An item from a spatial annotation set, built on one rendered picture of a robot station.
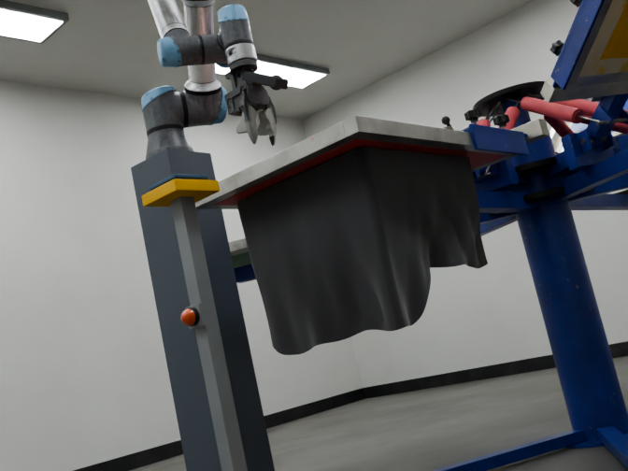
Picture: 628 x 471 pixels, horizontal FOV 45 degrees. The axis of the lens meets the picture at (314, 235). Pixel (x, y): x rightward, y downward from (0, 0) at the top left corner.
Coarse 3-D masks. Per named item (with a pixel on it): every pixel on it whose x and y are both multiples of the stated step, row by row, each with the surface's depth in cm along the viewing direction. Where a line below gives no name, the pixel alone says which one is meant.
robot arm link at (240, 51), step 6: (228, 48) 187; (234, 48) 186; (240, 48) 186; (246, 48) 186; (252, 48) 188; (228, 54) 187; (234, 54) 186; (240, 54) 185; (246, 54) 186; (252, 54) 187; (228, 60) 187; (234, 60) 186; (240, 60) 186; (228, 66) 189
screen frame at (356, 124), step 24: (360, 120) 164; (384, 120) 171; (312, 144) 172; (336, 144) 169; (408, 144) 183; (432, 144) 188; (456, 144) 193; (264, 168) 182; (288, 168) 181; (480, 168) 231
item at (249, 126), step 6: (252, 108) 183; (252, 114) 183; (252, 120) 182; (240, 126) 184; (246, 126) 182; (252, 126) 181; (240, 132) 184; (246, 132) 183; (252, 132) 181; (252, 138) 182
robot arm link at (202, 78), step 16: (192, 0) 222; (208, 0) 224; (192, 16) 226; (208, 16) 228; (192, 32) 229; (208, 32) 230; (208, 64) 235; (192, 80) 237; (208, 80) 237; (192, 96) 238; (208, 96) 238; (224, 96) 242; (192, 112) 239; (208, 112) 240; (224, 112) 242
